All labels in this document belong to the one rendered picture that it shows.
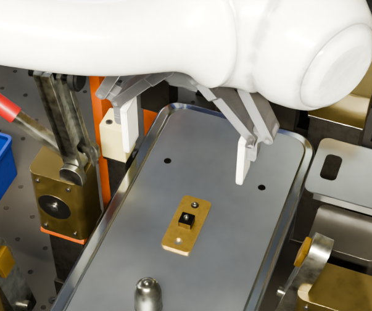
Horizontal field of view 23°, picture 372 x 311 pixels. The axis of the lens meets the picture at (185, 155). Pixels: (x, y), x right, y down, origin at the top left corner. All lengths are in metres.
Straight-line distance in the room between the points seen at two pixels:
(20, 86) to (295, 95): 1.15
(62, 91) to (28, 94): 0.68
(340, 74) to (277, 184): 0.54
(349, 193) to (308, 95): 0.54
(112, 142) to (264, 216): 0.22
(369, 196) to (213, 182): 0.20
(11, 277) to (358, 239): 0.43
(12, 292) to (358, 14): 0.56
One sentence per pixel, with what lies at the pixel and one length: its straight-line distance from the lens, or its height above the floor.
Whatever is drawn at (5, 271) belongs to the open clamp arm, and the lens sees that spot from 1.01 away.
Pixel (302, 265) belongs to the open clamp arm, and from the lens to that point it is 0.98.
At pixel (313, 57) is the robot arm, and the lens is 0.62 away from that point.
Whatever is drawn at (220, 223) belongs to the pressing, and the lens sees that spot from 1.12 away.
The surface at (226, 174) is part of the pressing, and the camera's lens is 1.17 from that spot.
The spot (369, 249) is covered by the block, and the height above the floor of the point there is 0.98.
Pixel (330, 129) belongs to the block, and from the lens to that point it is 1.27.
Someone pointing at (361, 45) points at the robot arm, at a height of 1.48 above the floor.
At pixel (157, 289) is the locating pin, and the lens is 1.02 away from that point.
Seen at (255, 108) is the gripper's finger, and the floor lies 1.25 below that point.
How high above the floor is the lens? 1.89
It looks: 49 degrees down
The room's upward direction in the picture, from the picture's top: straight up
